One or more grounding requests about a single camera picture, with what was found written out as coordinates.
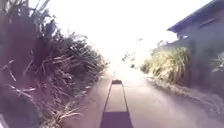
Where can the row of green bushes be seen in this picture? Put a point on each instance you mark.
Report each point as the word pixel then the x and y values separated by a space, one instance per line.
pixel 50 63

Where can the grey building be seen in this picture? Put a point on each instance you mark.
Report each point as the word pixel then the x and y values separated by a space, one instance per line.
pixel 206 36

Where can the grey asphalt path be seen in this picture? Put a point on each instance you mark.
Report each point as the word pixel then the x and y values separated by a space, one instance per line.
pixel 150 106

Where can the leaf-strewn verge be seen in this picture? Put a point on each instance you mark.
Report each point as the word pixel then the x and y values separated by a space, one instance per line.
pixel 196 95

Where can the tall yellow-green grass clump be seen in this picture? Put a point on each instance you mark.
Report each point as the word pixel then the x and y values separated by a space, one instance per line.
pixel 168 65

